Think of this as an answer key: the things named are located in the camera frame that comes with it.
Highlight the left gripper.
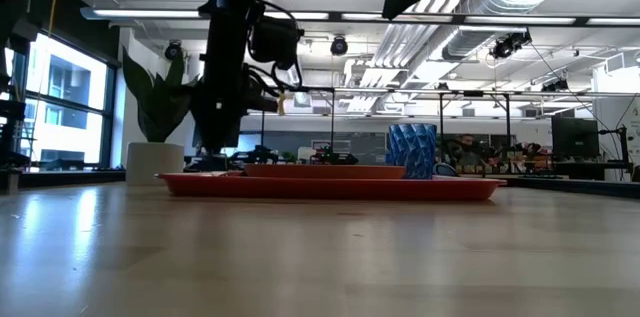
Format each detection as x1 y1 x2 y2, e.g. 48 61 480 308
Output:
191 81 243 173

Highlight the orange round plate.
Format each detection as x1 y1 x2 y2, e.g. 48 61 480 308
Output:
243 163 408 181

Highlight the blue faceted translucent cup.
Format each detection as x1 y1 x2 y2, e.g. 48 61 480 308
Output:
385 122 438 181

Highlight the red plastic tray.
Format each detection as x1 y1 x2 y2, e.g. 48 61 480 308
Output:
155 171 507 203

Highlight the black background robot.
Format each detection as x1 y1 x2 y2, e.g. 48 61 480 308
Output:
229 144 280 166

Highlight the white plant pot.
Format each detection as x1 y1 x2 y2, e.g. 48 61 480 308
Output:
124 141 186 187

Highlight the green snake plant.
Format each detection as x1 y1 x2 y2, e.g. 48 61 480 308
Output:
121 46 201 144

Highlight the green background robot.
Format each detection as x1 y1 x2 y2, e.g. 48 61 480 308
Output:
309 145 359 166

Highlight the person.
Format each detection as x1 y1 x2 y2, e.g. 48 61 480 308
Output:
449 132 486 168

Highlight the black computer monitor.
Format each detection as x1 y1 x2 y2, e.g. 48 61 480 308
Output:
551 116 601 159

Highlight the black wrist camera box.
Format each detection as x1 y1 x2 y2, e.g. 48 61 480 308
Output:
240 76 282 114

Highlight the black overhead frame beam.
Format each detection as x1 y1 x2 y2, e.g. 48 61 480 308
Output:
79 5 640 28

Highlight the silver ventilation duct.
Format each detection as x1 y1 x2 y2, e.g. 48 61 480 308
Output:
442 0 619 62

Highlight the black hanging camera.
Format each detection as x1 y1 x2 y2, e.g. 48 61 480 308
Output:
329 34 350 57
489 30 533 61
541 78 570 93
164 39 183 62

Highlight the black workstation frame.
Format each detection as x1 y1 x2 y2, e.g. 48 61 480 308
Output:
437 89 513 157
259 85 337 149

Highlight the window with black frame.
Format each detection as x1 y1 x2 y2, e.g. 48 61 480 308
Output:
9 31 120 171

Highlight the black rig frame post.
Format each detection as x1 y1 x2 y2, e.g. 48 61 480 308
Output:
0 0 49 193

